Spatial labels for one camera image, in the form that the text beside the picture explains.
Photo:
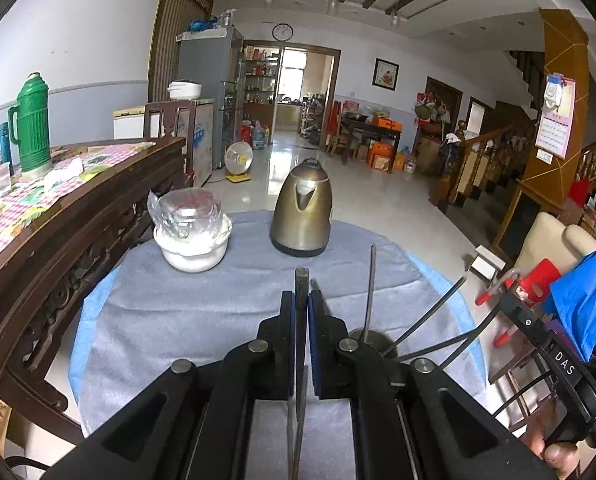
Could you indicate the clear plastic container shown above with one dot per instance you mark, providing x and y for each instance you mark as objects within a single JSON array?
[{"x": 1, "y": 176}]

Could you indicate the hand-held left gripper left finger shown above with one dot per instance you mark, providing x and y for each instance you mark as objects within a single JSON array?
[{"x": 278, "y": 350}]

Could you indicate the pink wall calendar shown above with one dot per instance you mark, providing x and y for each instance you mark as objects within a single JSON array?
[{"x": 555, "y": 125}]

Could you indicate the brass electric kettle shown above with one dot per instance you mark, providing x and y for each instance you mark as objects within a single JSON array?
[{"x": 300, "y": 225}]

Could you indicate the white crumpled tissue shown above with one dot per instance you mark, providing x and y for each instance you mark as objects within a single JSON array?
[{"x": 63, "y": 172}]

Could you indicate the person's right hand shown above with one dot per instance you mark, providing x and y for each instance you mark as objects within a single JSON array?
[{"x": 560, "y": 457}]

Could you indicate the blue plastic sheet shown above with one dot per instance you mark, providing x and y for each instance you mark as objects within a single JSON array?
[{"x": 587, "y": 300}]

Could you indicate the white chest freezer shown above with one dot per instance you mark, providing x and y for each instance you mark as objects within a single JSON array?
[{"x": 128, "y": 122}]

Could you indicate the round wall clock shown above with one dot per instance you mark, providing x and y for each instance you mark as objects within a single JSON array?
[{"x": 282, "y": 32}]

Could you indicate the wide dark wooden door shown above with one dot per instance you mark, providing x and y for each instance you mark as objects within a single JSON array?
[{"x": 442, "y": 97}]

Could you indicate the brown striped curtain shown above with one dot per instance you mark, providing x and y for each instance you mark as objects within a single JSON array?
[{"x": 178, "y": 25}]

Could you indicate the dark wooden dining table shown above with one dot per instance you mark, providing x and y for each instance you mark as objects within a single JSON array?
[{"x": 367, "y": 132}]

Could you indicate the glass display shelf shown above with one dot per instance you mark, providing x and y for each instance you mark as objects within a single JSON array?
[{"x": 260, "y": 75}]

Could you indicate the bunch of metal chopsticks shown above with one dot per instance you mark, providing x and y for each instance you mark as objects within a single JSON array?
[{"x": 371, "y": 290}]

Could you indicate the beige chair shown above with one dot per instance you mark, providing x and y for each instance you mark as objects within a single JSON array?
[{"x": 542, "y": 240}]

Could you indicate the dark wooden chair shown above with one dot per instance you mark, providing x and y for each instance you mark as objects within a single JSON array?
[{"x": 170, "y": 105}]

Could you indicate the grey square chopstick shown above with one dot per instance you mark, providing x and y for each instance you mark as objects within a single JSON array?
[{"x": 301, "y": 340}]

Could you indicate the red plastic stool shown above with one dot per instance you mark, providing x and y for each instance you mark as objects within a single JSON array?
[{"x": 540, "y": 280}]

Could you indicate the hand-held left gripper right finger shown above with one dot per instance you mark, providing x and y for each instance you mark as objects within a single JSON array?
[{"x": 313, "y": 360}]

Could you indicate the large blue water jug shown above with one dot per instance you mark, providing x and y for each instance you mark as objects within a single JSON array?
[{"x": 259, "y": 136}]

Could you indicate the white rice cooker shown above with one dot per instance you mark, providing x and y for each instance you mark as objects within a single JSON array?
[{"x": 184, "y": 91}]

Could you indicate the blue bottle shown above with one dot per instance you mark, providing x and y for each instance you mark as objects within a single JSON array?
[{"x": 5, "y": 142}]

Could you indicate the checkered patterned cloth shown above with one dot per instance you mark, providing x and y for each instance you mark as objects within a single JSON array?
[{"x": 23, "y": 210}]

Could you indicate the wooden stair railing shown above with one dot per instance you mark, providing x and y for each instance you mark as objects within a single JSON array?
[{"x": 477, "y": 165}]

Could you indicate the dark wooden sideboard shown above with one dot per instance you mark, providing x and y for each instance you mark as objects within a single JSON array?
[{"x": 53, "y": 270}]

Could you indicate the flat orange box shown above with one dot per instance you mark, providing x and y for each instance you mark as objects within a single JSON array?
[{"x": 386, "y": 123}]

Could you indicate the light blue cloth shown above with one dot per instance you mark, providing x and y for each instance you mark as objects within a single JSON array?
[{"x": 85, "y": 325}]

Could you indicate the small blue bag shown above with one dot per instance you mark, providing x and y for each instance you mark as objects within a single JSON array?
[{"x": 200, "y": 24}]

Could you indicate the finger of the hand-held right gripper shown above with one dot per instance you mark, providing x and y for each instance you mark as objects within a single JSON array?
[{"x": 525, "y": 320}]

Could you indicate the grey tablecloth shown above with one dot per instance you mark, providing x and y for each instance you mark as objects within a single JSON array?
[{"x": 178, "y": 320}]

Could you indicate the tall orange box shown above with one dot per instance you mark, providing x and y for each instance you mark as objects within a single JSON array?
[{"x": 380, "y": 156}]

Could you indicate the framed picture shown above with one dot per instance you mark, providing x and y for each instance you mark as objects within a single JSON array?
[{"x": 385, "y": 74}]

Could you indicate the yellow jug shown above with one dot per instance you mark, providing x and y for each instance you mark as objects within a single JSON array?
[{"x": 401, "y": 160}]

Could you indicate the grey refrigerator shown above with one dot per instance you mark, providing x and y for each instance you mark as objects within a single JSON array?
[{"x": 203, "y": 70}]

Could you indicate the grey metal cup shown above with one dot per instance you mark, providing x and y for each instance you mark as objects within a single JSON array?
[{"x": 380, "y": 336}]

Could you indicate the narrow dark wooden door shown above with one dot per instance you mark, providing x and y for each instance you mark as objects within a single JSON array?
[{"x": 477, "y": 115}]

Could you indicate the small white step stool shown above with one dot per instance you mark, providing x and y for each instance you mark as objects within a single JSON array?
[{"x": 487, "y": 260}]

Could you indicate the round white heater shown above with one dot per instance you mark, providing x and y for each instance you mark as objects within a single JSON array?
[{"x": 239, "y": 157}]

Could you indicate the green thermos flask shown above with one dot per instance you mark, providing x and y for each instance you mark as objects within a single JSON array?
[{"x": 33, "y": 130}]

